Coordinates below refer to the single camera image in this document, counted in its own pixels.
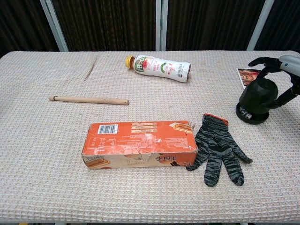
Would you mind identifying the white bordered photo card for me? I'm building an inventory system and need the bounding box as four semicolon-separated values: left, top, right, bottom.
236;67;261;89

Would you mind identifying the beige waffle table cloth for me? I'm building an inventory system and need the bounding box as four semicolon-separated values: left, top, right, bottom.
0;50;300;223

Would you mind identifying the dark brown pleated curtain panel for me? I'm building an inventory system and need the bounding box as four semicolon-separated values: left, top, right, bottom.
254;0;300;51
0;0;59;58
51;0;157;52
165;0;268;52

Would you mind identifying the grey black knit glove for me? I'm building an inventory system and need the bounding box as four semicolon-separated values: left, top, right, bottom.
186;113;253;188

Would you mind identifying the wooden stick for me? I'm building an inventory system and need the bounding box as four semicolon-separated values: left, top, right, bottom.
48;95;130;105

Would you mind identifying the black dome-shaped object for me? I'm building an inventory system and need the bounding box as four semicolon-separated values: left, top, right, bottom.
239;78;279;115

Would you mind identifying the grey aluminium partition post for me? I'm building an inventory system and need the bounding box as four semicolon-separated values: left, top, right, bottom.
39;0;69;52
156;0;168;51
247;0;275;51

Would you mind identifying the orange cardboard box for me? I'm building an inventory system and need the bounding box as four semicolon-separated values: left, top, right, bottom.
81;120;198;170

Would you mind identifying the black round lid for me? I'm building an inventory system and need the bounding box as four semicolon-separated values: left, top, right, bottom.
235;102;270;125

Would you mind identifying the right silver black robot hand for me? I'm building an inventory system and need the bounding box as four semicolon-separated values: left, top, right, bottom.
248;55;300;109

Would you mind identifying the white label drink bottle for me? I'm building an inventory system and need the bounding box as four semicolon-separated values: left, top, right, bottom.
125;54;191;83

